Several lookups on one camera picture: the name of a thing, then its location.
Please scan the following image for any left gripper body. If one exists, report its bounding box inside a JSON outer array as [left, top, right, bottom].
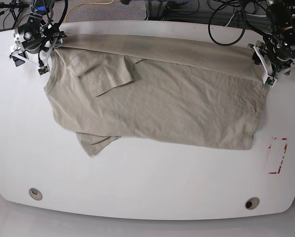
[[248, 41, 295, 79]]

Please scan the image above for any yellow cable on floor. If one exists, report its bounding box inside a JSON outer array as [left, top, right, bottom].
[[65, 0, 115, 23]]

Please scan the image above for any left table cable grommet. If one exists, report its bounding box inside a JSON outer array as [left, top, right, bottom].
[[29, 188, 43, 201]]

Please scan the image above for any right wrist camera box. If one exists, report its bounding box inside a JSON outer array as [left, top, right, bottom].
[[38, 66, 49, 76]]

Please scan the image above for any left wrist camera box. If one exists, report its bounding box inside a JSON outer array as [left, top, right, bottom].
[[262, 75, 277, 87]]

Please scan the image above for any table cable grommet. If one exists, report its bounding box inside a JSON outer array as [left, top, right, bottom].
[[29, 188, 43, 201], [245, 197, 260, 210]]

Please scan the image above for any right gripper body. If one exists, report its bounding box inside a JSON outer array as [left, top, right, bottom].
[[9, 37, 63, 68]]

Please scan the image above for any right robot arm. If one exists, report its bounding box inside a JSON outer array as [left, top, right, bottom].
[[9, 0, 69, 75]]

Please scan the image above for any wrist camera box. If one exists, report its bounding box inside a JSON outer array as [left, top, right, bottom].
[[262, 75, 277, 87], [38, 66, 49, 76]]

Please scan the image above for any right table cable grommet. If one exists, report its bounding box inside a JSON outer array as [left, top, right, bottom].
[[245, 197, 260, 210]]

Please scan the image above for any black tripod stand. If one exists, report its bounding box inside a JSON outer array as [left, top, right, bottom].
[[0, 0, 29, 30]]

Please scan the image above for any beige T-shirt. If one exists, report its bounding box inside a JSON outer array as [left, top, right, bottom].
[[44, 35, 269, 156]]

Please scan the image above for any red tape rectangle marking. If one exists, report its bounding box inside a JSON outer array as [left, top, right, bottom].
[[266, 137, 288, 174]]

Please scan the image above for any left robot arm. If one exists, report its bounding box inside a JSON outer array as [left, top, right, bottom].
[[208, 0, 295, 86]]

